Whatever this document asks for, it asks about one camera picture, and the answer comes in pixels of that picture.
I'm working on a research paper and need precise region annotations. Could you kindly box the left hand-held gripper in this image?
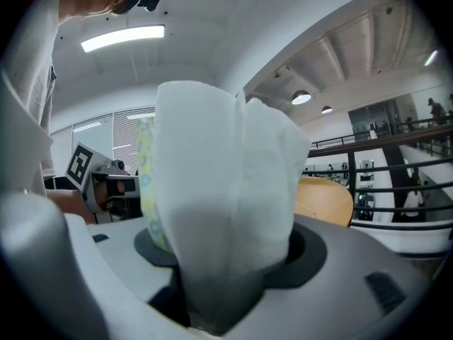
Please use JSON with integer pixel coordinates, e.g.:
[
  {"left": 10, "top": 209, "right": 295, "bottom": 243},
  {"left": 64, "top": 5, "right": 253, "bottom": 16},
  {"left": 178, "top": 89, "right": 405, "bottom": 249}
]
[{"left": 65, "top": 140, "right": 141, "bottom": 225}]

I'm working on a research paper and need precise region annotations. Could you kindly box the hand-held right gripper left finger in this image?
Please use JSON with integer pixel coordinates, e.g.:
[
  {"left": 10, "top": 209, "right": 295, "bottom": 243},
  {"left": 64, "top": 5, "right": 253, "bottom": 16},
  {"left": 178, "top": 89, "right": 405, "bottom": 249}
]
[{"left": 64, "top": 212, "right": 190, "bottom": 329}]

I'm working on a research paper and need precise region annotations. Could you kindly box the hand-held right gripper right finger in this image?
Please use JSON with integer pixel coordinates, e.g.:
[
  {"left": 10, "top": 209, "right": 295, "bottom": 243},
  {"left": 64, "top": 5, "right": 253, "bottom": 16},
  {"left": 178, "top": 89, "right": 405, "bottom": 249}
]
[{"left": 226, "top": 214, "right": 451, "bottom": 340}]

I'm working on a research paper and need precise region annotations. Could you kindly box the white soft tissue pack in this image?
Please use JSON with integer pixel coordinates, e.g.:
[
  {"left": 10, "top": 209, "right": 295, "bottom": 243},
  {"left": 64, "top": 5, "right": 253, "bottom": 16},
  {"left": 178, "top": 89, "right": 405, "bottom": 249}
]
[{"left": 136, "top": 79, "right": 312, "bottom": 336}]

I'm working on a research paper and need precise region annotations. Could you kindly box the person's left forearm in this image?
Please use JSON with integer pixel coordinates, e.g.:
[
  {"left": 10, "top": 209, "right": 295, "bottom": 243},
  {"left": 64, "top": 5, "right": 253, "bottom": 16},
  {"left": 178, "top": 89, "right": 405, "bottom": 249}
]
[{"left": 45, "top": 188, "right": 95, "bottom": 225}]

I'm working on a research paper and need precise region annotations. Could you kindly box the person's left hand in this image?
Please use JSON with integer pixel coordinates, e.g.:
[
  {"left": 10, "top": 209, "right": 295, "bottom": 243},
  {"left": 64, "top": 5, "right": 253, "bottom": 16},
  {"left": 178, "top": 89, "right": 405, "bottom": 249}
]
[{"left": 96, "top": 181, "right": 127, "bottom": 207}]

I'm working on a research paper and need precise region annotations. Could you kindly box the round wooden table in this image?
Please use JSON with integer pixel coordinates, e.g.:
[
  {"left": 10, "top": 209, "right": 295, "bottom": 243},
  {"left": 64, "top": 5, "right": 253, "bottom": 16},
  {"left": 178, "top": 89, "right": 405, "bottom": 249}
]
[{"left": 293, "top": 176, "right": 355, "bottom": 228}]

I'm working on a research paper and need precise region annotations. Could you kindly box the person's beige shirt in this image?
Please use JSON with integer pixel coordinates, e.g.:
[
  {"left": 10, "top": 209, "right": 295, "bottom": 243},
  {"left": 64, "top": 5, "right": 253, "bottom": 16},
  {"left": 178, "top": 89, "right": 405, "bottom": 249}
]
[{"left": 0, "top": 0, "right": 64, "bottom": 205}]

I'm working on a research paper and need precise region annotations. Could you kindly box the long ceiling light panel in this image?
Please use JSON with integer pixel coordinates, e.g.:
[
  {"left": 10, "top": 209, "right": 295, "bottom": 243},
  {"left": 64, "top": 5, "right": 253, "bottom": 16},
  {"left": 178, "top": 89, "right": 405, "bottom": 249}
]
[{"left": 80, "top": 25, "right": 166, "bottom": 53}]

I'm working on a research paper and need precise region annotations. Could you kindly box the curved dark metal railing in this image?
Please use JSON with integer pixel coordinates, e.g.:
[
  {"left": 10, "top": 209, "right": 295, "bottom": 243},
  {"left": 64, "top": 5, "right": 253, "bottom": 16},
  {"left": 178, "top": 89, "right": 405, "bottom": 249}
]
[{"left": 306, "top": 123, "right": 453, "bottom": 232}]

